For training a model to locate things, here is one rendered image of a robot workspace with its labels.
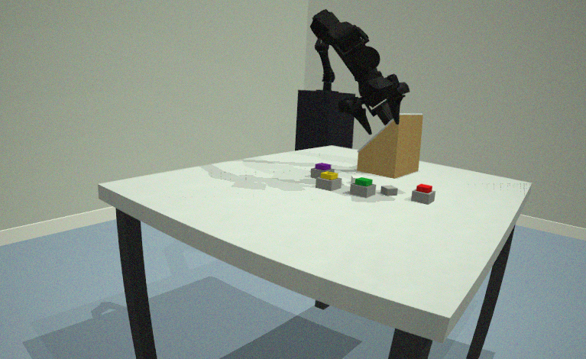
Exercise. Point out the yellow button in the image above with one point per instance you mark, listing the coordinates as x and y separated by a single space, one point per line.
328 181

